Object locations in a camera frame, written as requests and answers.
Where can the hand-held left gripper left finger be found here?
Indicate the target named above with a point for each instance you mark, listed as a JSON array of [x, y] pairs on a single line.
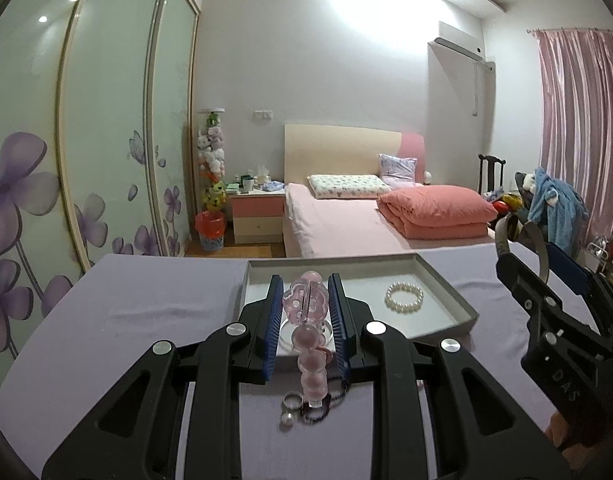
[[274, 330]]

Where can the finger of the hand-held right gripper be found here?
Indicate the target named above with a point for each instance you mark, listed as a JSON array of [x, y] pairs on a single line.
[[566, 267], [531, 285]]

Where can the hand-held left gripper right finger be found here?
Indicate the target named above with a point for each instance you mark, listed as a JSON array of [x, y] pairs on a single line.
[[338, 330]]

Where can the clear glass bangle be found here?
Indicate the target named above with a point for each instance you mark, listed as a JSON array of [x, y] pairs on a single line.
[[287, 335]]

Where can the grey and black bangle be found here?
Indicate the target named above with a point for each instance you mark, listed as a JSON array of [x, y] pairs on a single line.
[[539, 255]]

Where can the grey cardboard tray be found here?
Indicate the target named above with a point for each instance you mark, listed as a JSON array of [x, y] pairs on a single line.
[[436, 330]]

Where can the person's right hand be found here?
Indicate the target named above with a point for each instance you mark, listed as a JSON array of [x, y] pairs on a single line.
[[569, 435]]

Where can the blue fleece garment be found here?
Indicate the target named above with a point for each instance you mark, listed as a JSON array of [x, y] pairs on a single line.
[[556, 210]]

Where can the colourful toys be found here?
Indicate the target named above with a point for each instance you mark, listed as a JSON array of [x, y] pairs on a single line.
[[506, 204]]

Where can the grey plush toy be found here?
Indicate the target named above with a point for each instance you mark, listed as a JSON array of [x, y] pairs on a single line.
[[524, 185]]

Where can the pink bed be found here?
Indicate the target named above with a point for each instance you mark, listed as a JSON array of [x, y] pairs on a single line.
[[331, 220]]

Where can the pink and cream nightstand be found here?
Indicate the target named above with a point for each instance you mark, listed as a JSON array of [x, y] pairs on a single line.
[[256, 215]]

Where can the red lined waste basket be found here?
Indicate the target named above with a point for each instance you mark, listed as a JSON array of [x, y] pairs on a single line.
[[210, 230]]

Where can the dark wooden chair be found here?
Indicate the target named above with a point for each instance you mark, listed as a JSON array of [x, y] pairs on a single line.
[[490, 172]]

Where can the folded pink quilt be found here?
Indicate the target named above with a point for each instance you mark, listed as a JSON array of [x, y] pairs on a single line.
[[436, 210]]

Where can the purple tablecloth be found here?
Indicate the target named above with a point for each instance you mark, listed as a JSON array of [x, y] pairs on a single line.
[[136, 310]]

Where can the blue cloth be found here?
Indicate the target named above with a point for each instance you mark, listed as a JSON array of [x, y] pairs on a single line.
[[274, 187]]

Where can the patterned white pillow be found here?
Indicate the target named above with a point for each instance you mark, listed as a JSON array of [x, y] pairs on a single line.
[[346, 186]]

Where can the pink curtain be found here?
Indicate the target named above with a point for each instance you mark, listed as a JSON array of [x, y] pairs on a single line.
[[581, 110]]

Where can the lilac printed pillow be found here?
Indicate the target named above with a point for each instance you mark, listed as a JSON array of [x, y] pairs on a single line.
[[397, 170]]

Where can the plush toy tower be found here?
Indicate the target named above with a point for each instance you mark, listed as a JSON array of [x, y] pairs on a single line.
[[212, 160]]

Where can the white pipe cover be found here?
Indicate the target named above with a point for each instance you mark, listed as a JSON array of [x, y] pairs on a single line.
[[486, 85]]

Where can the curtain rod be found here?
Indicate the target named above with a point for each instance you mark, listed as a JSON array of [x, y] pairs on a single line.
[[576, 30]]

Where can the white air conditioner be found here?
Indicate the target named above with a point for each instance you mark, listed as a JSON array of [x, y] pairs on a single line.
[[456, 37]]

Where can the floral sliding door wardrobe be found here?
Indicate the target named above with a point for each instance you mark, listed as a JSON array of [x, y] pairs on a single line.
[[106, 110]]

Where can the white wall socket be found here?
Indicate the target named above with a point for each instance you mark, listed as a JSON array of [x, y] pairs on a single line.
[[263, 115]]

